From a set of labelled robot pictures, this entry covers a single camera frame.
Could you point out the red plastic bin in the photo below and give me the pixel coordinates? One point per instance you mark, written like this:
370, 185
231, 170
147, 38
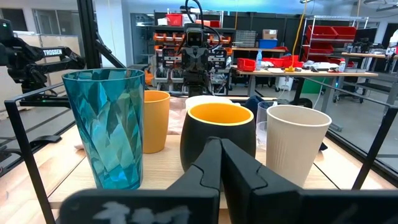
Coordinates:
246, 64

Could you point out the blue plastic bin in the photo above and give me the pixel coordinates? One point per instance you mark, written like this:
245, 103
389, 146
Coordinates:
268, 43

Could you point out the orange plastic cup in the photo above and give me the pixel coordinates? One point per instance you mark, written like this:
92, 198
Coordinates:
155, 121

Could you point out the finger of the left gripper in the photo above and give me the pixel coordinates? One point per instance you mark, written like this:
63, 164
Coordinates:
200, 87
190, 87

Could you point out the long work table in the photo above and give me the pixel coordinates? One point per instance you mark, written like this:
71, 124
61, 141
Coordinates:
304, 74

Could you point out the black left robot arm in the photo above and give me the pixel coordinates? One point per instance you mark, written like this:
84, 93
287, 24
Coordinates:
56, 53

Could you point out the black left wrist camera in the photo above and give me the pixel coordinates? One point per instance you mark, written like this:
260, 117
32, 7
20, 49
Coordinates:
195, 36

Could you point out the black metal shelf frame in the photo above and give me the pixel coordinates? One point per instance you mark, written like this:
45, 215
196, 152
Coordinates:
27, 155

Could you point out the green bin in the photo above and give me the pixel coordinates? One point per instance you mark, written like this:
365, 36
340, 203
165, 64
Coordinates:
311, 85

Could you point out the black mug with orange inside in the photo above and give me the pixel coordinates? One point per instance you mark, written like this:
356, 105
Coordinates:
214, 137

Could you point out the beige ribbed cup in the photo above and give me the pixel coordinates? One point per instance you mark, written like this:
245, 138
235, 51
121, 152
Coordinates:
295, 146

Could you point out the white ceramic mug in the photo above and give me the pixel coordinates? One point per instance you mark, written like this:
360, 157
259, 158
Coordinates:
206, 99

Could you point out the cardboard box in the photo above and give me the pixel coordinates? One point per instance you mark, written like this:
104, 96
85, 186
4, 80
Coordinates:
270, 33

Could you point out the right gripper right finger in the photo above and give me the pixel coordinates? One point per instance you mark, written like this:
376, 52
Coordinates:
295, 205

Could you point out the metal rack with red bins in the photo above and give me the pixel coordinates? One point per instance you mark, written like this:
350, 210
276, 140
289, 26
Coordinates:
329, 34

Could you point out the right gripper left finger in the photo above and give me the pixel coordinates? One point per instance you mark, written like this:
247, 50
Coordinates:
155, 205

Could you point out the navy blue cloth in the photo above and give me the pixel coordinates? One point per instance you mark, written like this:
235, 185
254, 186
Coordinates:
252, 104

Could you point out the red storage box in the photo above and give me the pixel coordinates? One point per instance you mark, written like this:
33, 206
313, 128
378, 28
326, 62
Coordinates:
174, 19

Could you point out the clear water bottle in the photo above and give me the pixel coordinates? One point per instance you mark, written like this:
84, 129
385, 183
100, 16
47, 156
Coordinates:
259, 60

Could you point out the clear glass cup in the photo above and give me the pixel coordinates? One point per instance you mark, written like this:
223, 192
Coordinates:
261, 124

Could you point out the teal faceted plastic tumbler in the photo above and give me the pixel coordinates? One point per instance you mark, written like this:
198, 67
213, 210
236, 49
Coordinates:
105, 130

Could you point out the beige cloth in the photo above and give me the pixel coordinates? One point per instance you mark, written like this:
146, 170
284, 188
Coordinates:
177, 115

